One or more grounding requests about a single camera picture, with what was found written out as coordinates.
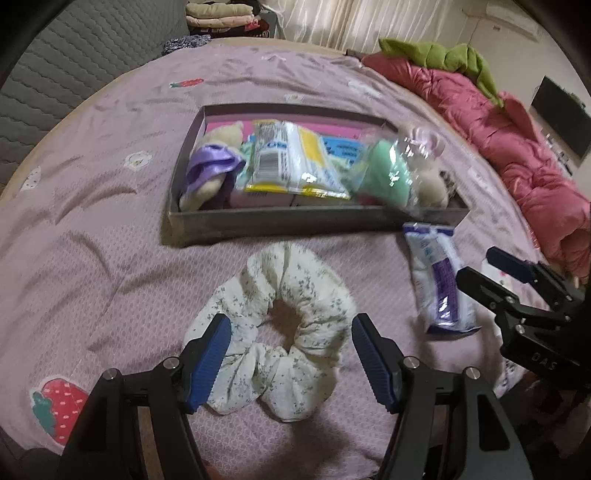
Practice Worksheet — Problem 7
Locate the plush bear with purple dress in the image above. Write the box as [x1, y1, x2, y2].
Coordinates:
[179, 122, 247, 212]

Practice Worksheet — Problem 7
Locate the pink and blue book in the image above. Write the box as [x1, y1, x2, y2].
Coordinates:
[205, 117, 393, 162]

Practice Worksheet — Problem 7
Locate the folded pink blanket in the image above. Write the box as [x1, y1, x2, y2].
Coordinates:
[187, 14, 259, 31]

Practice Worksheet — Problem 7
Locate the white air conditioner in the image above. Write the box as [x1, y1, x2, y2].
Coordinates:
[487, 2, 541, 38]

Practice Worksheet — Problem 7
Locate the plush bear with pink dress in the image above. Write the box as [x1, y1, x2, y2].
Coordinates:
[397, 121, 451, 208]

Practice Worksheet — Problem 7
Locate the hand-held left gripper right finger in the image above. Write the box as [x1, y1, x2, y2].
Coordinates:
[351, 313, 529, 480]

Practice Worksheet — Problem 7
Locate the dark clothing pile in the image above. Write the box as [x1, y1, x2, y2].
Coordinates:
[249, 0, 282, 40]

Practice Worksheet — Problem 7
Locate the clear pack with green cloth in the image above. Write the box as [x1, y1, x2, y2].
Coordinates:
[346, 124, 444, 215]

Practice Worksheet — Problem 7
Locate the white curtain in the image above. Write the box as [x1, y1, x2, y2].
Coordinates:
[265, 0, 492, 56]

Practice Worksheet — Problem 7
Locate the pink comforter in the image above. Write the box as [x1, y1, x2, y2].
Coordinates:
[361, 52, 591, 278]

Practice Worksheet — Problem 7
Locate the white blue-edged packet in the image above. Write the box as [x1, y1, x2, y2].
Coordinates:
[403, 222, 482, 335]

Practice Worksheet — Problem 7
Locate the white shelf with small items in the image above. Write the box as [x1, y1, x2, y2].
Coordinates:
[540, 131, 575, 176]

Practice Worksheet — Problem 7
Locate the leopard print scrunchie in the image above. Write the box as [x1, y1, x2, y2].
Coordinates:
[438, 170, 460, 204]

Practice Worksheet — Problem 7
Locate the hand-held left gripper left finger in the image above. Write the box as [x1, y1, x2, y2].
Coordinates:
[55, 314, 232, 480]

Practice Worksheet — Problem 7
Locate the purple printed quilt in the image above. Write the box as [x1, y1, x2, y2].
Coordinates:
[0, 39, 548, 462]

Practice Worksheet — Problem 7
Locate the yellow edged plastic packet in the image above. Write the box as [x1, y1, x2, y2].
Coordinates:
[233, 119, 352, 201]

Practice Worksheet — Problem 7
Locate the green and pink tissue pack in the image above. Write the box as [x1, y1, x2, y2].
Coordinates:
[230, 138, 296, 209]

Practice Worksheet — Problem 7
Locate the grey quilted headboard cover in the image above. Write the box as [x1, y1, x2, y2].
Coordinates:
[0, 0, 190, 199]

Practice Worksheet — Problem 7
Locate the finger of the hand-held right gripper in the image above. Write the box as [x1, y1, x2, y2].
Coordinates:
[455, 267, 550, 324]
[486, 246, 583, 305]

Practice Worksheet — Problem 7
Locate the blue patterned cloth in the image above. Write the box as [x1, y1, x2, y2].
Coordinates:
[161, 34, 211, 58]

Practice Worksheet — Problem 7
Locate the green blanket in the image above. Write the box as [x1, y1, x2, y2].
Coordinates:
[379, 38, 504, 109]

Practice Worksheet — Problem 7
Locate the folded cream blanket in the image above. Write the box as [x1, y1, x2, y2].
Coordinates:
[185, 2, 257, 19]

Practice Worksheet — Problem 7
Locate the shallow grey cardboard box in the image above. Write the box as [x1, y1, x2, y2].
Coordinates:
[167, 104, 471, 247]

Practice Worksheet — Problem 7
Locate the white floral scrunchie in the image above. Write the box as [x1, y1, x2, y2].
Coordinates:
[182, 242, 356, 423]

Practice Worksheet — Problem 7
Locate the black wall television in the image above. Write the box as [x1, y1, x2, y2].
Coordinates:
[530, 76, 591, 162]

